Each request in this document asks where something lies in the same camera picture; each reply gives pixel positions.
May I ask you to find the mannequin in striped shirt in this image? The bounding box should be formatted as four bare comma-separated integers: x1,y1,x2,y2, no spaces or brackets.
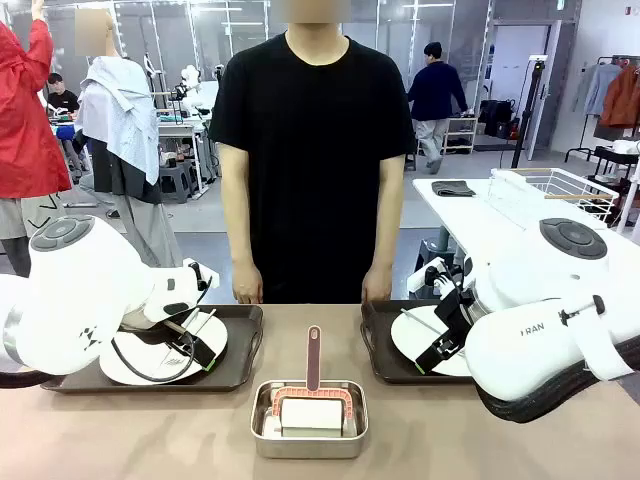
74,9,184,269

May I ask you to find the brown plastic serving tray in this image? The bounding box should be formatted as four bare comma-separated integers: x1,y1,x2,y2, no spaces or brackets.
359,299,482,386
39,303,265,394

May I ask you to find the black utility cart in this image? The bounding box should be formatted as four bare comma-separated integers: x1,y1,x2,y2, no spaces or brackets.
593,139,640,201

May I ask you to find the folded grey cloth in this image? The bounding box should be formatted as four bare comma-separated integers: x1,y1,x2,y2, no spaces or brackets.
431,179,477,198

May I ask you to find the black braided cable sleeve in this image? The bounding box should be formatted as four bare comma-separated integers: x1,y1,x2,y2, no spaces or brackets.
473,343,640,426

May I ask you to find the hanging orange jacket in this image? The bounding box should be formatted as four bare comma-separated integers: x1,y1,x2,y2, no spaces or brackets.
598,64,640,129

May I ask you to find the person's right hand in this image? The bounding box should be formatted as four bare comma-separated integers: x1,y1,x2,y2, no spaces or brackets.
232,267,265,305

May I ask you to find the white side table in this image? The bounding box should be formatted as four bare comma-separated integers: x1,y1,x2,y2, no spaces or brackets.
412,177,640,301

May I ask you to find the person in black t-shirt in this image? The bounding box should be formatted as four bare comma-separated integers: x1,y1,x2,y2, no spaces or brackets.
208,0,417,305

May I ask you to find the grey plastic step stool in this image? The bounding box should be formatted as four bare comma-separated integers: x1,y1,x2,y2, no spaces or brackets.
417,238,469,281

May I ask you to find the mannequin in red jacket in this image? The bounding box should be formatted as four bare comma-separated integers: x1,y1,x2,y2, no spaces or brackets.
0,0,74,279

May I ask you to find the white round plate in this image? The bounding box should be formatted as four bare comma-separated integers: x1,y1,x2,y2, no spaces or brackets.
99,310,230,387
391,305,474,378

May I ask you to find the black bags pile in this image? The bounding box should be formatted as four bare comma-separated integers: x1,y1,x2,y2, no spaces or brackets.
479,99,516,139

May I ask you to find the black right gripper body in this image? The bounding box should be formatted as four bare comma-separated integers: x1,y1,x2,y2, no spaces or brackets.
433,287,477,346

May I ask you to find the person in navy jacket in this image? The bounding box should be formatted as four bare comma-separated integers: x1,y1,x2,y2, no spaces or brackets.
407,42,469,175

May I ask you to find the person's left forearm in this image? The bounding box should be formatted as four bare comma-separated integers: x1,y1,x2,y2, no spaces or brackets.
367,204,404,276

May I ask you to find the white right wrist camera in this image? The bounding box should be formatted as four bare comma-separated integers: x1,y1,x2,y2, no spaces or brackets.
406,256,452,297

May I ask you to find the white background workbench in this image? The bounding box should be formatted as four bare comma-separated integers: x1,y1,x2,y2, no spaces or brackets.
157,117,221,196

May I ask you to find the person's right forearm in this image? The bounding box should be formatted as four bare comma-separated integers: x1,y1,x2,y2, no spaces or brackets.
222,204,261,275

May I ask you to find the pink handled lint roller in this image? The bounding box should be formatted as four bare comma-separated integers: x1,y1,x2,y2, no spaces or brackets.
271,324,356,439

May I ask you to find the silver metal utensil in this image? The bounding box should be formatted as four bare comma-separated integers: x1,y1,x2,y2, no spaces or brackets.
399,308,444,333

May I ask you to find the seated person in black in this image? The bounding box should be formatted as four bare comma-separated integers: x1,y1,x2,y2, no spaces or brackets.
45,72,81,119

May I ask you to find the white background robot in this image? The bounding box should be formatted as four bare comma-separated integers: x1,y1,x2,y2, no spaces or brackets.
172,64,204,119

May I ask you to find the black camera tripod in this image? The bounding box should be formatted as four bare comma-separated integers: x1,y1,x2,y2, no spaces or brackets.
510,55,549,169

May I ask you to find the small grey plastic stool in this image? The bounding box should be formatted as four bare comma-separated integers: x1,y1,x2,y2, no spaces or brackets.
159,160,199,204

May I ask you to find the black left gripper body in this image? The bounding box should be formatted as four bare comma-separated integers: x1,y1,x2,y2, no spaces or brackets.
122,322,200,355

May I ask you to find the white wire dish rack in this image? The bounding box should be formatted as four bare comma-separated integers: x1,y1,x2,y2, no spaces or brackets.
487,167,621,234

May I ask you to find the hanging grey shirt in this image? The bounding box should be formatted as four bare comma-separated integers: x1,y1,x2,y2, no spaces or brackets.
572,62,621,116

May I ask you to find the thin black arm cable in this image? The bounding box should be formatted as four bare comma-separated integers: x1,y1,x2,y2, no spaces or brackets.
110,312,197,384

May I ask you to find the person's left hand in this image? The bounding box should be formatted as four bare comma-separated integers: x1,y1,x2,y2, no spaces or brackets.
360,268,394,303

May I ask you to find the rectangular steel tray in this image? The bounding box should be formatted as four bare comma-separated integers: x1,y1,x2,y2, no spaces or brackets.
249,378,370,460

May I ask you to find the white shoe rack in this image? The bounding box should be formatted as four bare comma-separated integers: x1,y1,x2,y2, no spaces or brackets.
442,115,479,154

